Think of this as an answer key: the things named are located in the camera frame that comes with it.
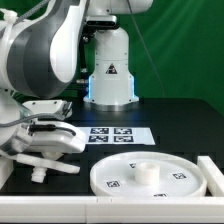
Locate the white cross-shaped table base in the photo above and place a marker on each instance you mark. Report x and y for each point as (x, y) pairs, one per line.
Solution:
(41, 165)

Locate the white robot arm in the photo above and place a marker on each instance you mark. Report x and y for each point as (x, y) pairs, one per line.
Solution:
(39, 58)

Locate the white left fence block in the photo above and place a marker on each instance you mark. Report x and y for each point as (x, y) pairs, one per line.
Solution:
(6, 169)

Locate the white fence rail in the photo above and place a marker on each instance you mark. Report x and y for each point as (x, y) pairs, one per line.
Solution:
(213, 175)
(90, 210)

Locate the white round table top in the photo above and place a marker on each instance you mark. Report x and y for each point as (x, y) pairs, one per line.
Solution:
(147, 174)

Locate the white marker sheet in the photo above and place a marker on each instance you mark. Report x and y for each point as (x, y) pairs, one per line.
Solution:
(119, 135)

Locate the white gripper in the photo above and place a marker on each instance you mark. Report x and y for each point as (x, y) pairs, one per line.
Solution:
(55, 136)

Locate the white front fence rail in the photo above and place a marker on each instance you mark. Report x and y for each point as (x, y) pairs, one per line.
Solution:
(90, 210)

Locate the white right fence rail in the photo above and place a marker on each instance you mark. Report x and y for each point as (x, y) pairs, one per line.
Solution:
(213, 175)

